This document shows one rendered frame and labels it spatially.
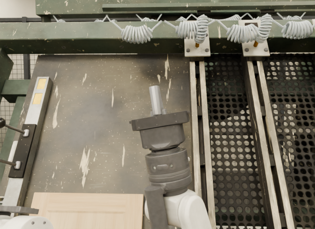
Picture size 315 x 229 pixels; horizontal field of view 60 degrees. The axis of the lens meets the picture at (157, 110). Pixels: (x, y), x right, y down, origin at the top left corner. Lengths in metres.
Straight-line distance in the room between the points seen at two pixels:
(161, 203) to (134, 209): 0.41
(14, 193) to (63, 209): 0.17
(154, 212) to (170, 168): 0.09
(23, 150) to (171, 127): 0.67
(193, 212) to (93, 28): 0.91
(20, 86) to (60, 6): 0.66
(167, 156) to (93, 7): 1.34
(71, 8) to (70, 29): 0.53
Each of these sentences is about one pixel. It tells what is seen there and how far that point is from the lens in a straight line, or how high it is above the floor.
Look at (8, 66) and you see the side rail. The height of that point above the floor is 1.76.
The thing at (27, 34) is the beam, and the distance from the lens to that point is 1.33.
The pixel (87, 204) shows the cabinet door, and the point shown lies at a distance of 0.98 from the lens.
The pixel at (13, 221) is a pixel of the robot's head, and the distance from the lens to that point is 0.50.
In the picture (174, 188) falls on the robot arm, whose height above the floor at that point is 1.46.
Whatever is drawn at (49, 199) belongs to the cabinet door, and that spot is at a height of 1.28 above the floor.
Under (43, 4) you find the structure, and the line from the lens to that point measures 1.86.
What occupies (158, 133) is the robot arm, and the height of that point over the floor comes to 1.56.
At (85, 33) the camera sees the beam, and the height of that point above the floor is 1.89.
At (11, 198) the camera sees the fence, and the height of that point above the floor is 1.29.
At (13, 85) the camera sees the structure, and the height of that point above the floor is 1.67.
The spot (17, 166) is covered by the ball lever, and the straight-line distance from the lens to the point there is 1.07.
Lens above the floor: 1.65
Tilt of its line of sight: 4 degrees down
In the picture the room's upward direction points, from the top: straight up
